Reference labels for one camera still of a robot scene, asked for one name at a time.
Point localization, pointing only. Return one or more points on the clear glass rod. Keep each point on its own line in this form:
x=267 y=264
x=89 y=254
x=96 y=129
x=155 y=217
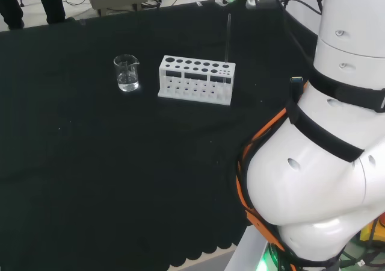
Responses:
x=227 y=39

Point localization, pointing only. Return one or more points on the yellow stop button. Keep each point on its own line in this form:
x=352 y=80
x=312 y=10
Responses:
x=368 y=235

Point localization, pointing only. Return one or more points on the black bench cloth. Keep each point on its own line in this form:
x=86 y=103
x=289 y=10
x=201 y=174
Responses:
x=120 y=168

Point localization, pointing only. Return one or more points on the clear glass beaker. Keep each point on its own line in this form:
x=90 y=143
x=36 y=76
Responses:
x=126 y=75

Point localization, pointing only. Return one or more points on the black plug with blue socket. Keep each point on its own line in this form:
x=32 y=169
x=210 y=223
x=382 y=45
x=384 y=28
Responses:
x=296 y=84

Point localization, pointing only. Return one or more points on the white test tube rack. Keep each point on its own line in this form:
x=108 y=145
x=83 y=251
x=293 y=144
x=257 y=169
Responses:
x=192 y=97

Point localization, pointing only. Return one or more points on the person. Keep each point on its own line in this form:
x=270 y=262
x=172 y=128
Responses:
x=54 y=3

